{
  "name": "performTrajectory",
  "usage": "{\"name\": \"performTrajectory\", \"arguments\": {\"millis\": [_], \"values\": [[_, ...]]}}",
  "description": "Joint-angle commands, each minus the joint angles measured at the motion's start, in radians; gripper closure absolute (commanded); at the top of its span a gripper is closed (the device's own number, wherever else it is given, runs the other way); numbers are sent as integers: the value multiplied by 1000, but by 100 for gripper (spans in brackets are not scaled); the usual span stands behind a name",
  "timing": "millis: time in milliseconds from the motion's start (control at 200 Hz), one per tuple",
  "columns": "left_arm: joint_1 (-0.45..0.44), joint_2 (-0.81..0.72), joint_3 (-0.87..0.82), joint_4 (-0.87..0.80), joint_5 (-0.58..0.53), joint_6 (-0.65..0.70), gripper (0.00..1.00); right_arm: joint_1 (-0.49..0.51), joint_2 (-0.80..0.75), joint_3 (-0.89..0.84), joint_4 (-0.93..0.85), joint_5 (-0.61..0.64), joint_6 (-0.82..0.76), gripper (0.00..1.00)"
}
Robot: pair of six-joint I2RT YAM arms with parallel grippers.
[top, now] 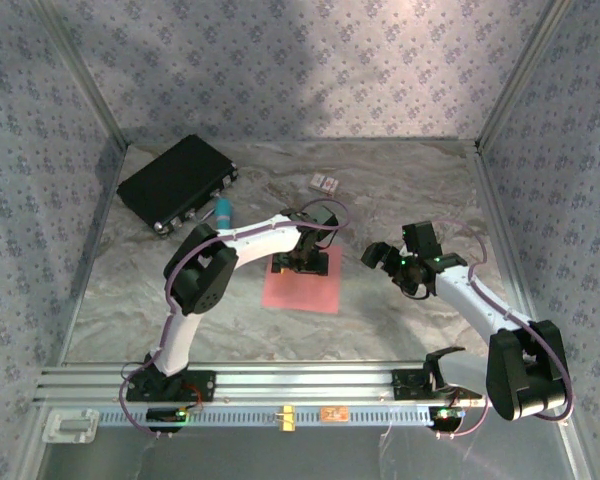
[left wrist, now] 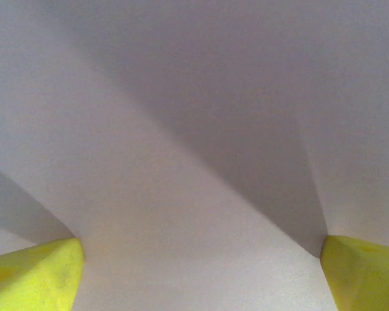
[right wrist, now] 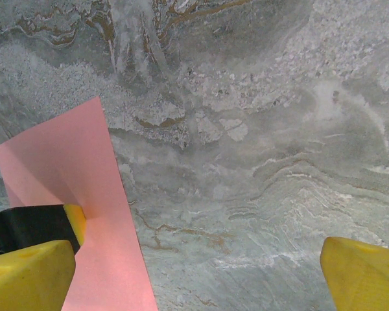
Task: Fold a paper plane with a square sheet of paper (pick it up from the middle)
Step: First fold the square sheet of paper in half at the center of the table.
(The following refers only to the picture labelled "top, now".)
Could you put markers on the pink paper sheet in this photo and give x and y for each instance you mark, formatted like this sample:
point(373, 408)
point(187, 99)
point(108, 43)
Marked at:
point(300, 295)

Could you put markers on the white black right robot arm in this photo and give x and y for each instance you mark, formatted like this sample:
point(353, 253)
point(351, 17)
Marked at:
point(470, 300)

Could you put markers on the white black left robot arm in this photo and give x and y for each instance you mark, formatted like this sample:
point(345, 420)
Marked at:
point(260, 240)

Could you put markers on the teal cylinder with pink band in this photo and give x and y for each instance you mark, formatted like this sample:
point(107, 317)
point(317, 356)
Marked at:
point(224, 212)

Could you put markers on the small playing card box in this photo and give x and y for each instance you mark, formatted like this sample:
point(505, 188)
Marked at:
point(324, 183)

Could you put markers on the black briefcase with metal latches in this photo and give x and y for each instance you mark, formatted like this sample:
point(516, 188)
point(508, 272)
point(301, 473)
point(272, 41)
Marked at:
point(175, 180)

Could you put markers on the orange tag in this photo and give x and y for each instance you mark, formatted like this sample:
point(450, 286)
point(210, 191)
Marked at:
point(335, 414)

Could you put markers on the black board with green light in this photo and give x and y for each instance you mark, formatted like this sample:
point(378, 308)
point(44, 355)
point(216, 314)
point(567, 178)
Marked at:
point(165, 415)
point(446, 417)

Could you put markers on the yellow clip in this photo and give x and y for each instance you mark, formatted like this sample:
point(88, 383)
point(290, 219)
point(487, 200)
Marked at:
point(286, 417)

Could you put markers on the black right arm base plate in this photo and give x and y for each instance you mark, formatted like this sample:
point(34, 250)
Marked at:
point(405, 385)

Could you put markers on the aluminium mounting rail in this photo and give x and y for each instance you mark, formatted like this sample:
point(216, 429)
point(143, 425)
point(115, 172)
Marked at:
point(305, 382)

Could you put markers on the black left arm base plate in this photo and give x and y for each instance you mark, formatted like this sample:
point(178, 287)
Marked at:
point(207, 385)

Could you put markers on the grey metal bracket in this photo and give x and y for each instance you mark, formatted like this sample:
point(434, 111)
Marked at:
point(70, 426)

